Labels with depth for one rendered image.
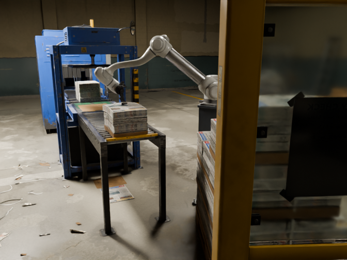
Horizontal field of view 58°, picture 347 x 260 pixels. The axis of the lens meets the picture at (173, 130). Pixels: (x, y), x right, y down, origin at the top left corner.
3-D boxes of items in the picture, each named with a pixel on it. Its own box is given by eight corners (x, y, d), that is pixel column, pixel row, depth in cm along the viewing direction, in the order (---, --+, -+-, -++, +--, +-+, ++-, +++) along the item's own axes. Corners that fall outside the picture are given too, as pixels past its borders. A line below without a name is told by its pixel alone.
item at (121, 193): (134, 198, 324) (134, 197, 324) (107, 204, 313) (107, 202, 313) (125, 185, 357) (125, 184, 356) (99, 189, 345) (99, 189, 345)
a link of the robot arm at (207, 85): (226, 87, 278) (229, 91, 257) (214, 101, 282) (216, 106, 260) (158, 31, 269) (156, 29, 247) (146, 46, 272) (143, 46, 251)
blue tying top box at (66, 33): (120, 45, 375) (120, 28, 370) (68, 45, 352) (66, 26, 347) (111, 46, 415) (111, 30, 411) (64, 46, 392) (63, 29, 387)
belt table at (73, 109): (127, 116, 386) (127, 108, 384) (73, 121, 361) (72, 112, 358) (114, 107, 448) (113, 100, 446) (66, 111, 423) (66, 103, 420)
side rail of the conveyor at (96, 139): (107, 156, 246) (106, 141, 243) (100, 157, 244) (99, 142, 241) (82, 122, 365) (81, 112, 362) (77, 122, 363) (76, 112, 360)
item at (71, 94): (113, 107, 449) (113, 100, 447) (66, 110, 424) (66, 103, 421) (94, 94, 585) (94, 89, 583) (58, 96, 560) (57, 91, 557)
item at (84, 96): (101, 101, 442) (100, 82, 435) (79, 102, 430) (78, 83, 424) (96, 97, 475) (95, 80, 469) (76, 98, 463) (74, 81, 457)
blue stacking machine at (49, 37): (114, 128, 623) (109, 18, 572) (45, 134, 571) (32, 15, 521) (99, 114, 756) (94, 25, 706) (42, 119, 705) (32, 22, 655)
